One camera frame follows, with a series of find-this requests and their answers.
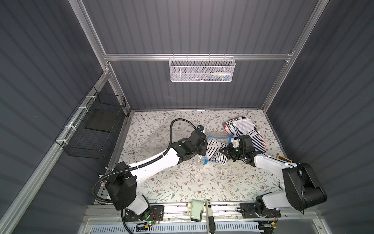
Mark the black striped garment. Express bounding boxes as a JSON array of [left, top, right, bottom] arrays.
[[206, 139, 228, 165]]

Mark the navy striped garment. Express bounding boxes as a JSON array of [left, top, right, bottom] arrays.
[[225, 116, 266, 154]]

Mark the clear vacuum bag blue zipper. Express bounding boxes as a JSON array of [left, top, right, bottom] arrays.
[[138, 118, 227, 170]]

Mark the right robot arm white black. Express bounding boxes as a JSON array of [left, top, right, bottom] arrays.
[[219, 136, 328, 217]]

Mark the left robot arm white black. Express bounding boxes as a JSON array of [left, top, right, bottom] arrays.
[[105, 130, 207, 216]]

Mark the yellow calculator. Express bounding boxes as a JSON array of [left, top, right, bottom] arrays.
[[277, 155, 293, 163]]

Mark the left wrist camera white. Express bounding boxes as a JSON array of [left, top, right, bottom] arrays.
[[197, 125, 205, 132]]

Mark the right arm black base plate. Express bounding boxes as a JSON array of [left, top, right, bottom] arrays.
[[236, 202, 281, 219]]

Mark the pale green box on rail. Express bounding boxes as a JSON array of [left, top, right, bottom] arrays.
[[189, 200, 205, 222]]

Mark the white wire wall basket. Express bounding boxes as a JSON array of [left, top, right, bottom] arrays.
[[168, 56, 236, 82]]

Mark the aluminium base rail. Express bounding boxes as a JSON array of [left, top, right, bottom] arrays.
[[78, 201, 331, 234]]

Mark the black handle on rail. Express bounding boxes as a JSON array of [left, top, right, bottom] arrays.
[[205, 199, 216, 234]]

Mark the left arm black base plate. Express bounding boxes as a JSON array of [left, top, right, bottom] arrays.
[[124, 205, 165, 222]]

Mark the black wire wall basket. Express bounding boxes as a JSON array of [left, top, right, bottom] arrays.
[[55, 89, 126, 160]]

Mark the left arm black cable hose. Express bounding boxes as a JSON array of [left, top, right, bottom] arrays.
[[92, 118, 198, 204]]

